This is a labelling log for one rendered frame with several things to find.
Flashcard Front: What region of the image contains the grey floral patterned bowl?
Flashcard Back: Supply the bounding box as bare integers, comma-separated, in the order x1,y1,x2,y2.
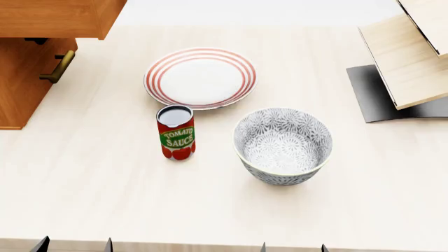
232,107,333,187

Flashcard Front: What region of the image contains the brown wooden cabinet drawer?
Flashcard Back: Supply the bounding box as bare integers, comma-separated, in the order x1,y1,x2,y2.
0,0,128,41

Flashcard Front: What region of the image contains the red tomato sauce can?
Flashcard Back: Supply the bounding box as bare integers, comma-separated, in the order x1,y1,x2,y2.
155,104,197,162

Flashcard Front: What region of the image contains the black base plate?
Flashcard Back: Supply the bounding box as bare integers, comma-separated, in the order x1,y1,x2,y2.
345,64,448,124

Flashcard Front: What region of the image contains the small light wooden panel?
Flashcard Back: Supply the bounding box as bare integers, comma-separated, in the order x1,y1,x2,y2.
395,0,448,59

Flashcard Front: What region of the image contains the light wooden rack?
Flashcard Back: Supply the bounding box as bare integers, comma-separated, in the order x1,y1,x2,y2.
358,13,448,111

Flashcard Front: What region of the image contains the white plate with red rings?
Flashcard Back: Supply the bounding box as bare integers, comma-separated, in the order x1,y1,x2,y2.
143,46,258,111

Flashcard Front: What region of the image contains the brass drawer handle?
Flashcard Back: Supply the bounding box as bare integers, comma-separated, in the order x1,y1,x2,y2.
38,50,76,84

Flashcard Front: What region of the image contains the brown wooden cabinet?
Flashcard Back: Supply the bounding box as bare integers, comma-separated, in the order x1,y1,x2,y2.
0,37,78,131

